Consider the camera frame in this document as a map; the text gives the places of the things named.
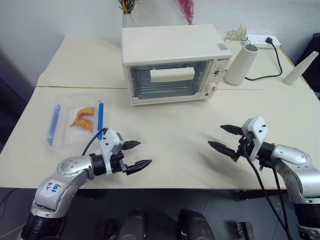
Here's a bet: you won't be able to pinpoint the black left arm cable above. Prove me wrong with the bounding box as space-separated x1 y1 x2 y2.
81 127 109 156

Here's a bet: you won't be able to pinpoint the white power strip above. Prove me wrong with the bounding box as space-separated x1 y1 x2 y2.
246 34 282 50

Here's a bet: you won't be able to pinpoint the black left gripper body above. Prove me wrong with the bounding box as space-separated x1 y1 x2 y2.
109 134 129 175

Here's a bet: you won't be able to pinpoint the cream toaster oven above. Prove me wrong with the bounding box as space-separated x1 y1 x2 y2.
120 24 233 108

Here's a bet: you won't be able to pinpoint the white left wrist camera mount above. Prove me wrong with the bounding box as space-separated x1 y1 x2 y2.
98 129 124 178

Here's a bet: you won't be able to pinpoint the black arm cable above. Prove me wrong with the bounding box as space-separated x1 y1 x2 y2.
81 127 109 156
240 136 292 240

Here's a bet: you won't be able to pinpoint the glass oven door with handle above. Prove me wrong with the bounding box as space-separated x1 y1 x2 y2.
126 59 214 100

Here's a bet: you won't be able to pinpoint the golden-brown bread piece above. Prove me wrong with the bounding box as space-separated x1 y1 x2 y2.
68 115 95 131
75 106 96 119

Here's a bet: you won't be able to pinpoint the pink dried flowers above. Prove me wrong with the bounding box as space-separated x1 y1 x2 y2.
173 0 197 25

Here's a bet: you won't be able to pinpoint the white tapered vase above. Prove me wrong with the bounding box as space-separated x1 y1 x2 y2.
283 50 319 86

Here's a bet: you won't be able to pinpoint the dark rounded shape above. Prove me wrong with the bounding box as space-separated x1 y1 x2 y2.
116 208 148 240
178 208 214 240

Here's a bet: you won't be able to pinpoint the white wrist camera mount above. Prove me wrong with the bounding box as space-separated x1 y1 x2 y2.
240 115 270 161
98 129 124 178

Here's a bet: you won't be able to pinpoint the white coral branch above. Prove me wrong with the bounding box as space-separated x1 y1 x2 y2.
223 23 253 48

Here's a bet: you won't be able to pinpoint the white paper towel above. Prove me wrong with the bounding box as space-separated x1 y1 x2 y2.
63 104 97 146

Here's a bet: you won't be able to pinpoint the orange purple dried flowers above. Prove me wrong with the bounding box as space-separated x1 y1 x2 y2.
117 0 136 15

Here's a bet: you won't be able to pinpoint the clear zip bag with food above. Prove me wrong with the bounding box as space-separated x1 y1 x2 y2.
44 92 112 151

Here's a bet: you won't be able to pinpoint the metal oven wire rack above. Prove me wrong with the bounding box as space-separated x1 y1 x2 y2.
134 79 194 97

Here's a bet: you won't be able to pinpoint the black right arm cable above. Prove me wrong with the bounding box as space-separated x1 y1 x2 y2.
240 136 292 240

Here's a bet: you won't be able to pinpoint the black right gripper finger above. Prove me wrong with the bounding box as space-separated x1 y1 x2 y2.
219 124 243 137
207 140 238 162

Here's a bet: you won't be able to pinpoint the glass vase with flowers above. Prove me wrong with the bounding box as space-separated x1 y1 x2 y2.
121 10 151 29

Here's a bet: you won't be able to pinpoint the black plug with cable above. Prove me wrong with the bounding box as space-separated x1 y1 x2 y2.
244 36 284 82

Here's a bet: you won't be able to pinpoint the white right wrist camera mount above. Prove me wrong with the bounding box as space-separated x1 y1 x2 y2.
240 115 270 161

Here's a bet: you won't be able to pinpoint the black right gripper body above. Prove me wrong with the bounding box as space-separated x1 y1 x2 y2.
233 131 257 164

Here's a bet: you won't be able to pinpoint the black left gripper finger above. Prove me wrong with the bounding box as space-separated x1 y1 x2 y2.
123 140 142 151
125 159 153 176

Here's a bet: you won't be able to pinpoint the white cylindrical vase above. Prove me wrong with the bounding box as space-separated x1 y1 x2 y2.
223 44 259 86

